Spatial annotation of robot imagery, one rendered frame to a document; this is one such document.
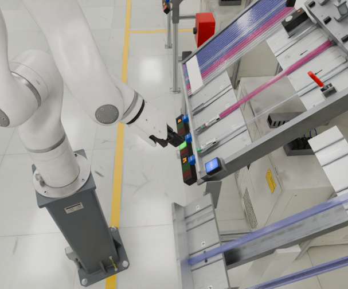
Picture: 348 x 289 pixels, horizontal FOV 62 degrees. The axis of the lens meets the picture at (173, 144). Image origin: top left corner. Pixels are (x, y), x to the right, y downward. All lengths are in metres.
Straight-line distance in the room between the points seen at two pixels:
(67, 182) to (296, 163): 0.85
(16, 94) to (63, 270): 1.12
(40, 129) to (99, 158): 1.19
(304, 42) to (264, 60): 1.46
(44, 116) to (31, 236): 1.06
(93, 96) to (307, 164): 0.90
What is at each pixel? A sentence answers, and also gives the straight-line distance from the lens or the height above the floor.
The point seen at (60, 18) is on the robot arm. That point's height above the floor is 1.27.
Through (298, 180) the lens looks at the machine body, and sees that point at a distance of 1.18.
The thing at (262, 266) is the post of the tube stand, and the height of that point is 0.68.
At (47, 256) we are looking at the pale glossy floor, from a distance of 1.74.
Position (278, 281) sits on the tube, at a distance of 0.68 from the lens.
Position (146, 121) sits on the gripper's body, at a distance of 0.70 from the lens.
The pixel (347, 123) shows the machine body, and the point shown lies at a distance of 1.50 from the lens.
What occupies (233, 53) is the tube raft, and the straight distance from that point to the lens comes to 1.24.
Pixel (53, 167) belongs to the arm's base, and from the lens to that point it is 0.94.
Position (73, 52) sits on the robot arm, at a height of 1.23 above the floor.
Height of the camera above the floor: 1.50
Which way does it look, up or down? 48 degrees down
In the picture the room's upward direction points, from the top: straight up
